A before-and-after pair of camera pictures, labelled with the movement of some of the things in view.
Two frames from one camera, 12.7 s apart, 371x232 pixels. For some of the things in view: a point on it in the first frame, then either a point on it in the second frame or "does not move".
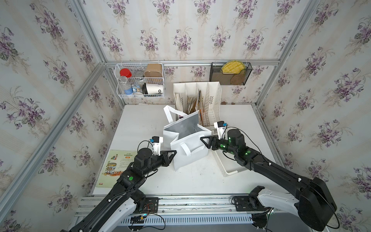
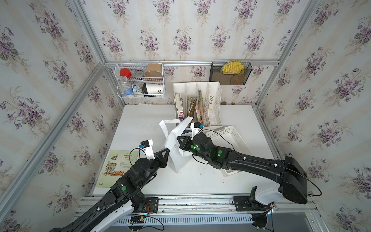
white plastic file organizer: (205, 97) does not move
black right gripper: (213, 139) to (183, 145)
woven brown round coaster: (236, 79) does not move
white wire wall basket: (140, 80) does not move
